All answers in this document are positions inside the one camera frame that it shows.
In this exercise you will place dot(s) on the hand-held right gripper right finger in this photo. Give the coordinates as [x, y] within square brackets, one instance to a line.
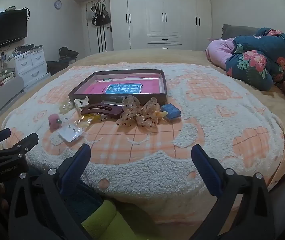
[207, 171]

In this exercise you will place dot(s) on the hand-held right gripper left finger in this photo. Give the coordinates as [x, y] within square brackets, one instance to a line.
[77, 166]

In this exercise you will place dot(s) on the white earring card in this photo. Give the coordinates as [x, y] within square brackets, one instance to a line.
[70, 132]

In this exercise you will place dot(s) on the pink fuzzy hair clip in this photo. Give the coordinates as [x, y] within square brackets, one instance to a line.
[54, 121]

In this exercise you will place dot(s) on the yellow bangle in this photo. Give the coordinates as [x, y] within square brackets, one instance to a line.
[88, 120]

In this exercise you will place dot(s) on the clear pearl hair claw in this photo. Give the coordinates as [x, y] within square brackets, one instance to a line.
[67, 107]

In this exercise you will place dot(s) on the maroon hair clip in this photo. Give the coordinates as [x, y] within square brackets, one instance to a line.
[100, 110]

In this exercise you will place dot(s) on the white hair claw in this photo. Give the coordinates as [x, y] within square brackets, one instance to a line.
[81, 103]

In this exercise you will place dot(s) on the small blue box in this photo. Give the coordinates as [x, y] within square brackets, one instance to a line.
[172, 111]

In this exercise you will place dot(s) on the pale orange hair clip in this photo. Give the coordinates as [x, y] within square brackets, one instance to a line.
[163, 115]

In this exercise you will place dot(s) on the dark cardboard box tray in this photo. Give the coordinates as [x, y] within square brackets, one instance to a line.
[122, 97]

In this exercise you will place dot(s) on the orange polka dot bow clip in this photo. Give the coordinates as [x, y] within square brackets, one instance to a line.
[140, 112]

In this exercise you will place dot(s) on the grey bench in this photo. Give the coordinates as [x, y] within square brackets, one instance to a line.
[2, 92]

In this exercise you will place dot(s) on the white and orange plaid blanket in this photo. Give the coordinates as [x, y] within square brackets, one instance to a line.
[207, 120]

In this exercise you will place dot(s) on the person's yellow-green pants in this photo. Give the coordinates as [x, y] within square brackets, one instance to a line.
[110, 222]

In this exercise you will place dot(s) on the clear plastic packet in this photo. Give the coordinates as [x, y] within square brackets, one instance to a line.
[110, 102]

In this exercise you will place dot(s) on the white drawer cabinet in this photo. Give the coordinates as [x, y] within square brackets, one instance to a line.
[32, 65]

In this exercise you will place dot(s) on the dark brown clothes heap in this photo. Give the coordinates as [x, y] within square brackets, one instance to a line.
[56, 67]

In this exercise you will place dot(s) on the dark folded clothes pile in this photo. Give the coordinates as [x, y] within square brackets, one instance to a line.
[67, 53]

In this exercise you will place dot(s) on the black television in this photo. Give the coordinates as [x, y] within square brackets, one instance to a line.
[5, 30]

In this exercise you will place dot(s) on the pink clothing pile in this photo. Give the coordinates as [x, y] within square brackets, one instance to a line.
[218, 52]

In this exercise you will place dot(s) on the dark blue floral duvet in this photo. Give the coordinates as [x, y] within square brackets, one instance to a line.
[257, 60]

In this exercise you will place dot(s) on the white door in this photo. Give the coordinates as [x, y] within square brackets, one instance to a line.
[93, 40]

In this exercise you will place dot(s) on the bed with beige sheet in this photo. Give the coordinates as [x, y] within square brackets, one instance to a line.
[137, 56]

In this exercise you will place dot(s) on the hanging bags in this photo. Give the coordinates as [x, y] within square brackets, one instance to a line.
[98, 17]

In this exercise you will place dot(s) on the white wardrobe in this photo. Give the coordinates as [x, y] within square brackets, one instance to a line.
[157, 17]

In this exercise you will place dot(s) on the round wall clock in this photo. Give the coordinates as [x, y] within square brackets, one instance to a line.
[58, 4]

